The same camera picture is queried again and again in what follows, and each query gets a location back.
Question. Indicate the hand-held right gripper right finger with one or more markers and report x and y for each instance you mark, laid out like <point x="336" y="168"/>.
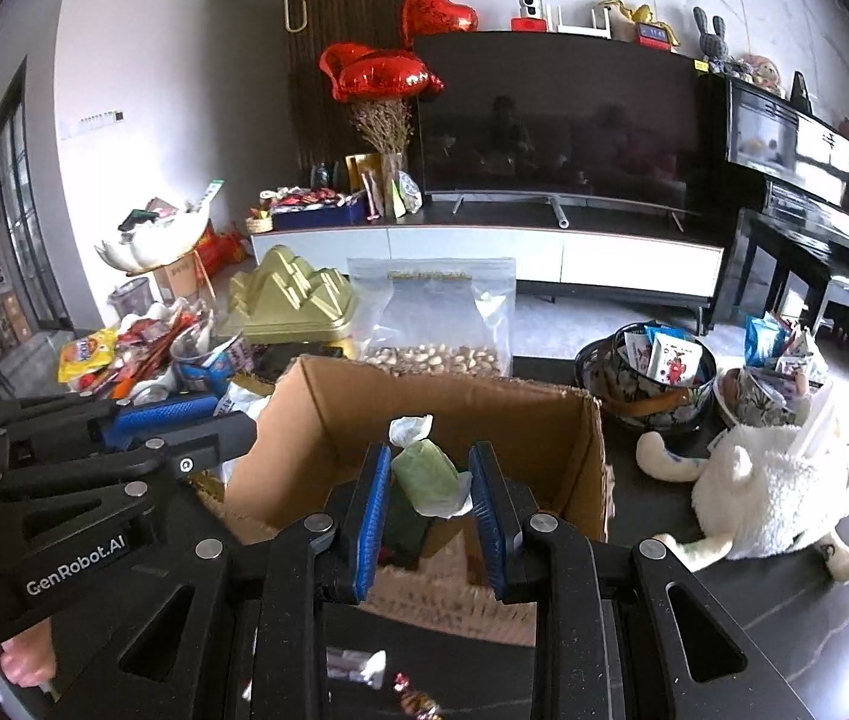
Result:
<point x="486" y="521"/>

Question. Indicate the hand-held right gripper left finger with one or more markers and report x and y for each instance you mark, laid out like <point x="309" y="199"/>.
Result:
<point x="372" y="517"/>

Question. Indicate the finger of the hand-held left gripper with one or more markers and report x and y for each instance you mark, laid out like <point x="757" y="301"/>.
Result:
<point x="162" y="414"/>
<point x="222" y="439"/>

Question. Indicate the large dark green snack packet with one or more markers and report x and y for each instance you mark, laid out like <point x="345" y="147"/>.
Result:
<point x="405" y="532"/>

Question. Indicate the small light green snack packet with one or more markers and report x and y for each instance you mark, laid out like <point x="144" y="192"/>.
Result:
<point x="428" y="476"/>

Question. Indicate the small white snack packet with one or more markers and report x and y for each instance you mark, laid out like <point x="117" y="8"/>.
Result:
<point x="409" y="429"/>

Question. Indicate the brown cardboard box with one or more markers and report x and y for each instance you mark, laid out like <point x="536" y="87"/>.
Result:
<point x="319" y="427"/>

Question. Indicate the blue tray of snacks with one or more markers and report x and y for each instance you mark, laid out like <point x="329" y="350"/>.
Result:
<point x="319" y="217"/>

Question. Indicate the person's left hand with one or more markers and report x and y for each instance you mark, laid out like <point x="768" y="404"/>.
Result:
<point x="27" y="664"/>

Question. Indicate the large white shell bowl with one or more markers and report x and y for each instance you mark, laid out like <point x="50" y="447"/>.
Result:
<point x="145" y="392"/>

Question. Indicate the pile of red snack sticks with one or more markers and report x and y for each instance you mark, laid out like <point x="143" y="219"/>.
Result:
<point x="154" y="349"/>

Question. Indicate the yellow snack bag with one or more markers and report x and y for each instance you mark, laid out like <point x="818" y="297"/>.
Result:
<point x="87" y="356"/>

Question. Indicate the grey trash bin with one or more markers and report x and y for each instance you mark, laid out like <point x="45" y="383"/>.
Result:
<point x="128" y="300"/>

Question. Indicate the open cardboard box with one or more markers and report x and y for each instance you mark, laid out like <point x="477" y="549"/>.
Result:
<point x="184" y="277"/>

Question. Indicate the long white grey snack bar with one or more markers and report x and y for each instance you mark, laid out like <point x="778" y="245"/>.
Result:
<point x="353" y="664"/>

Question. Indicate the gold mountain shaped box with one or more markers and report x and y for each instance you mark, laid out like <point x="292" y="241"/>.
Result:
<point x="289" y="300"/>

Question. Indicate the small white shell bowl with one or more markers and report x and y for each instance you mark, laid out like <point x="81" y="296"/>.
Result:
<point x="147" y="247"/>

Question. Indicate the red wrapped candy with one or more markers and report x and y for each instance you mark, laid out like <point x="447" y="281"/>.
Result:
<point x="413" y="699"/>

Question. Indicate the black round basket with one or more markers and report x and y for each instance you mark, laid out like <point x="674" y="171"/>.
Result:
<point x="619" y="390"/>

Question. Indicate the small woven basket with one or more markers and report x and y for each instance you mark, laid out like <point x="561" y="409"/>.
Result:
<point x="259" y="223"/>

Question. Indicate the clear zip bag of nuts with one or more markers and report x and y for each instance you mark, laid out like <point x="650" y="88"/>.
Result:
<point x="432" y="307"/>

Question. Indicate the black framed glass door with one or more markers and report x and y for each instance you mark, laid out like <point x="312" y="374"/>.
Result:
<point x="27" y="240"/>

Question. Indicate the pile of white snack packets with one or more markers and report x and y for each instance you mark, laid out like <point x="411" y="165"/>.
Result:
<point x="668" y="360"/>

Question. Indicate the white plush sheep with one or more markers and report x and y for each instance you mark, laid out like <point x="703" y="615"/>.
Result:
<point x="762" y="487"/>

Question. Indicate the white television cabinet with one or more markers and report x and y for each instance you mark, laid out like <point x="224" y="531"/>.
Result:
<point x="619" y="262"/>

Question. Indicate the floral round basket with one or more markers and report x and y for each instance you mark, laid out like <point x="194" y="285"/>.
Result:
<point x="758" y="399"/>

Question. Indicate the glass vase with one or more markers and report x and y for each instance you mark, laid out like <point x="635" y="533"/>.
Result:
<point x="393" y="184"/>

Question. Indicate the blue snack bag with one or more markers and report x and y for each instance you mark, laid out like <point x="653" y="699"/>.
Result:
<point x="762" y="337"/>

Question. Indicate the dried flower bunch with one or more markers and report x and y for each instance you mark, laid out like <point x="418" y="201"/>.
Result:
<point x="383" y="124"/>

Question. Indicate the red heart balloon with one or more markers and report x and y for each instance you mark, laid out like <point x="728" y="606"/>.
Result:
<point x="387" y="79"/>
<point x="439" y="11"/>
<point x="342" y="64"/>

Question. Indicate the black television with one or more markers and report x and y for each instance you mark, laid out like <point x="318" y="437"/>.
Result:
<point x="559" y="120"/>

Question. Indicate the black piano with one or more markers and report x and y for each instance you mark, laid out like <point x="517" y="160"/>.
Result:
<point x="807" y="187"/>

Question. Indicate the white router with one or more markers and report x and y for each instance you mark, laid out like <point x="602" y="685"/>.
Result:
<point x="582" y="21"/>

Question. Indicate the red blue desk clock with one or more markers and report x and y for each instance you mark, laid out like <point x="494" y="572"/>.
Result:
<point x="655" y="36"/>

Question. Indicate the yellow toy figure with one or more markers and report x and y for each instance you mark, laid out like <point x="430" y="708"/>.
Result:
<point x="623" y="16"/>

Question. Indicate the brown plush toy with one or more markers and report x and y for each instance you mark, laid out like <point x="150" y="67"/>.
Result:
<point x="762" y="73"/>

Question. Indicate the black metronome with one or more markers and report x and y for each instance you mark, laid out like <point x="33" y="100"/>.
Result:
<point x="801" y="96"/>

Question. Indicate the grey rabbit doll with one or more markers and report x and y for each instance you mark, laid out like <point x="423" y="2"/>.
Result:
<point x="711" y="37"/>

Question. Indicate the white wall switch panel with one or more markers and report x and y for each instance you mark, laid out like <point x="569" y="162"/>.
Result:
<point x="98" y="121"/>

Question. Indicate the gold picture frame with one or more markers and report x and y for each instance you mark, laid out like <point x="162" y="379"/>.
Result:
<point x="363" y="172"/>

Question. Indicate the white red security camera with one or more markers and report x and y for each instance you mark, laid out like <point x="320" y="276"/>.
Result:
<point x="527" y="11"/>

